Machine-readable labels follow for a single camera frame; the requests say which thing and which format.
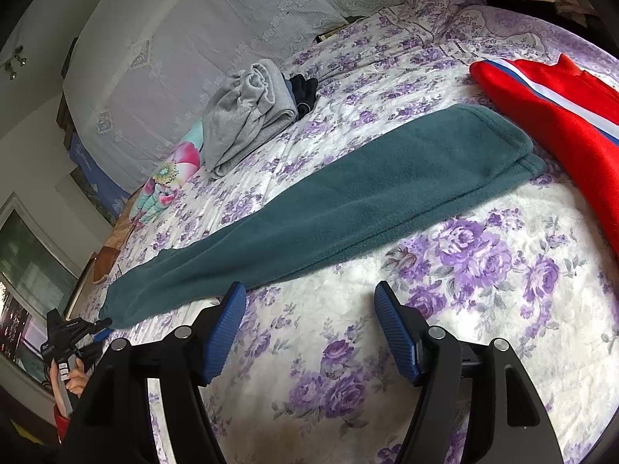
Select floral folded quilt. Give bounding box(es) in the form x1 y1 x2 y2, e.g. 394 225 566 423
129 121 203 229

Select red jacket sleeve forearm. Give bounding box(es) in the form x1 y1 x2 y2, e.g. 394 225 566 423
53 404 69 443

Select person's left hand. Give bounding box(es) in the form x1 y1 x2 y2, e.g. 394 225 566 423
50 358 89 418

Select red striped pants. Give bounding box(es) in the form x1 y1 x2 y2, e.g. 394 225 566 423
469 53 618 250

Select grey folded sweatpants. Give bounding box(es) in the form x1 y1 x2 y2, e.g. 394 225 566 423
202 59 298 179

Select window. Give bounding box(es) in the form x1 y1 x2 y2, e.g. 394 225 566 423
1 193 78 386

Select teal fleece pants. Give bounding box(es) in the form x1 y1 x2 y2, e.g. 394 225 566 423
99 105 545 329

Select white lace headboard cover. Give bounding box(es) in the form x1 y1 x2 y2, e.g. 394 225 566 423
63 0 393 192

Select dark folded garment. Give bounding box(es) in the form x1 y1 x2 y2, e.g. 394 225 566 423
286 74 318 121

